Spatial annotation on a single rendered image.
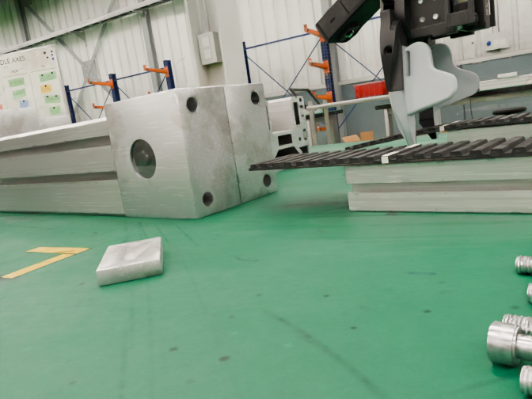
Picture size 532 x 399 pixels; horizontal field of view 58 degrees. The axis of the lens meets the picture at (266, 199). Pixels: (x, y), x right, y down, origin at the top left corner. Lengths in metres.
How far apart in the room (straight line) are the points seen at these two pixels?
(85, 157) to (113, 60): 11.37
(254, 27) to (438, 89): 9.04
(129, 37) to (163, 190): 11.04
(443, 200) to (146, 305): 0.17
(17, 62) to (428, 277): 6.21
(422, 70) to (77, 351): 0.38
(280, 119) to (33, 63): 5.67
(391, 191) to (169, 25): 10.43
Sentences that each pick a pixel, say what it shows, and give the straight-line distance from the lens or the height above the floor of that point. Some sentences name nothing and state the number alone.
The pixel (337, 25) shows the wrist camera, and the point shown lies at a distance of 0.53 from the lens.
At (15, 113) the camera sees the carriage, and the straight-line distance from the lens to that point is 0.74.
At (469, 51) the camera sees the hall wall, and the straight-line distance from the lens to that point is 8.09.
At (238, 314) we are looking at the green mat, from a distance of 0.18.
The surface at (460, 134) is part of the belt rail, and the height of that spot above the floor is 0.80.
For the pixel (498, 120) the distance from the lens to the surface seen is 0.46.
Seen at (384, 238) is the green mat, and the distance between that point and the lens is 0.25.
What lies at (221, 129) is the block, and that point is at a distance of 0.38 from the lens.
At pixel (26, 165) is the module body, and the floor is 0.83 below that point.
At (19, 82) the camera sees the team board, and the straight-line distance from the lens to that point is 6.32.
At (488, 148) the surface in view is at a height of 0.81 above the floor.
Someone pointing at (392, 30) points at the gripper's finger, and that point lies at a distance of 0.47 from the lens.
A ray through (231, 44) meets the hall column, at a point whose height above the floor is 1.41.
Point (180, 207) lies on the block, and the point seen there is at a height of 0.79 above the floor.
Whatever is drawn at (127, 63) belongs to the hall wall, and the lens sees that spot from 11.45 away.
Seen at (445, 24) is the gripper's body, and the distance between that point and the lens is 0.47.
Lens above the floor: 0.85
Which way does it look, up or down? 10 degrees down
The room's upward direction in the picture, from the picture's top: 8 degrees counter-clockwise
